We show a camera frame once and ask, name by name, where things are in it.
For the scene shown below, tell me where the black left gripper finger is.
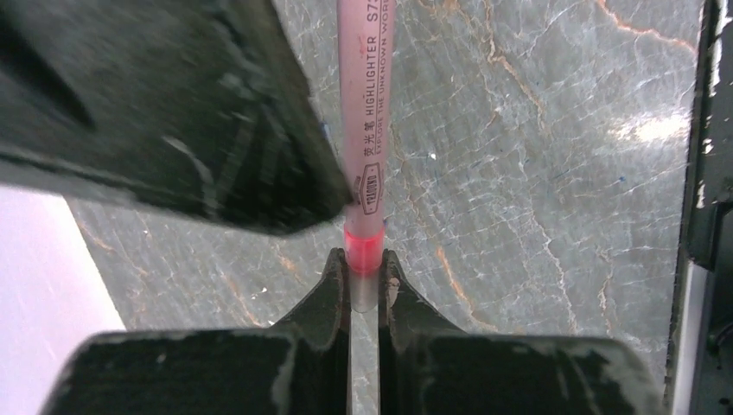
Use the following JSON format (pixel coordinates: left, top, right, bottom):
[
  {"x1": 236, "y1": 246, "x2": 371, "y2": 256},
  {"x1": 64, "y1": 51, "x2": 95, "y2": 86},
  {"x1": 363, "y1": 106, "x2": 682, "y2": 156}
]
[{"x1": 1, "y1": 1, "x2": 353, "y2": 235}]

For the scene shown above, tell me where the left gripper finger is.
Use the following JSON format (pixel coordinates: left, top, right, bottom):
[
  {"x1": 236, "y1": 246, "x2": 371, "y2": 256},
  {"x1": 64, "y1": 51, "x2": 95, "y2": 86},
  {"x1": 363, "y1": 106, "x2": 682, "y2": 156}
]
[
  {"x1": 271, "y1": 248, "x2": 351, "y2": 414},
  {"x1": 378, "y1": 250, "x2": 499, "y2": 414}
]

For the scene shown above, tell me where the pink pen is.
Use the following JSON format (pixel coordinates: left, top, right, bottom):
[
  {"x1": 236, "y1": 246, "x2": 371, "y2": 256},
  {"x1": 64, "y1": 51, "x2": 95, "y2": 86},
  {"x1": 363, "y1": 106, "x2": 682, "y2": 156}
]
[{"x1": 337, "y1": 0, "x2": 396, "y2": 313}]

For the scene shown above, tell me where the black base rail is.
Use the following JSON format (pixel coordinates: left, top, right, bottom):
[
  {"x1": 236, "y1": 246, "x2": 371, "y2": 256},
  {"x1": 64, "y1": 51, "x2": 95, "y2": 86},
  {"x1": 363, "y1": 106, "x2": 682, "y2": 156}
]
[{"x1": 666, "y1": 1, "x2": 732, "y2": 414}]

